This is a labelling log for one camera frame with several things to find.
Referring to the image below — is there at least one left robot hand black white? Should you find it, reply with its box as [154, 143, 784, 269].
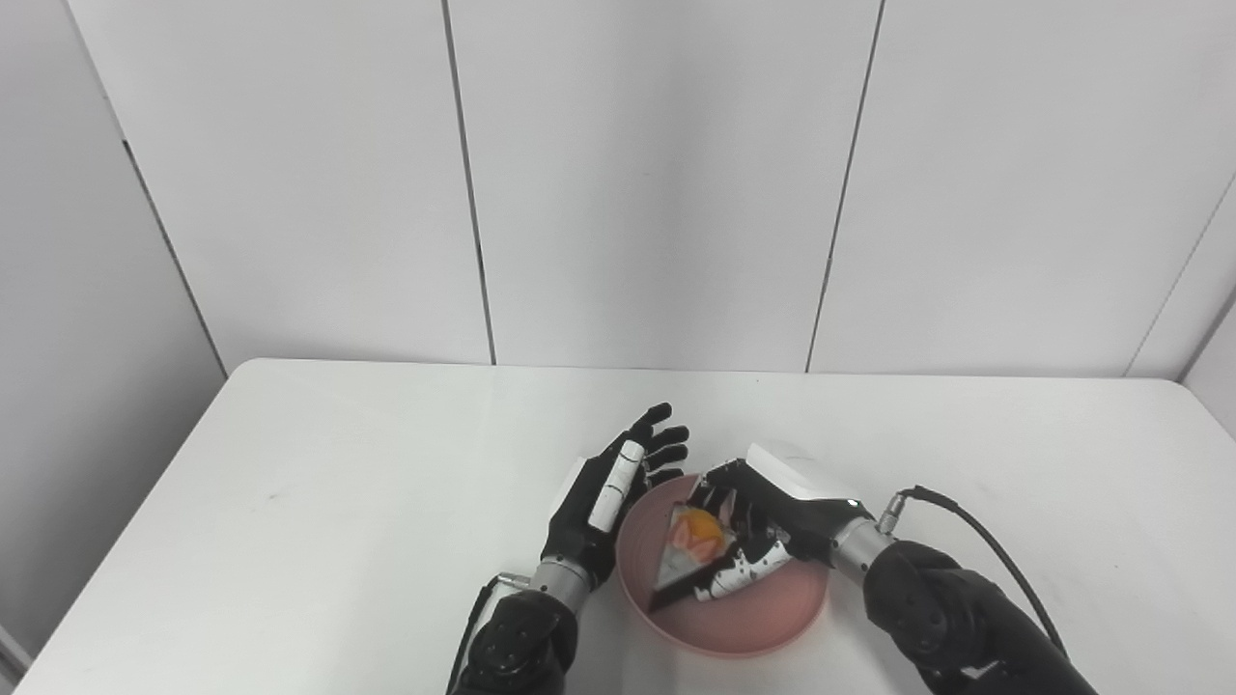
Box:
[541, 403, 691, 591]

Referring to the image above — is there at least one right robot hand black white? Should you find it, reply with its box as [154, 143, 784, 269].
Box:
[685, 442, 865, 603]

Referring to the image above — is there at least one pink round plate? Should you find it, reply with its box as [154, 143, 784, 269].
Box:
[615, 472, 829, 659]

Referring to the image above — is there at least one chocolate cake slice with fruit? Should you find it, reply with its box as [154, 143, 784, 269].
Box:
[649, 500, 743, 615]

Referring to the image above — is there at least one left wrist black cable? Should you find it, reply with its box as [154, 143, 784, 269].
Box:
[445, 573, 532, 695]

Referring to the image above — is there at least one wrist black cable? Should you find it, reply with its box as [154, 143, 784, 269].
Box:
[445, 573, 532, 695]
[877, 486, 1069, 659]

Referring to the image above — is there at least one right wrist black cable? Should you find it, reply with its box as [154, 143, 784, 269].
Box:
[877, 486, 1069, 659]

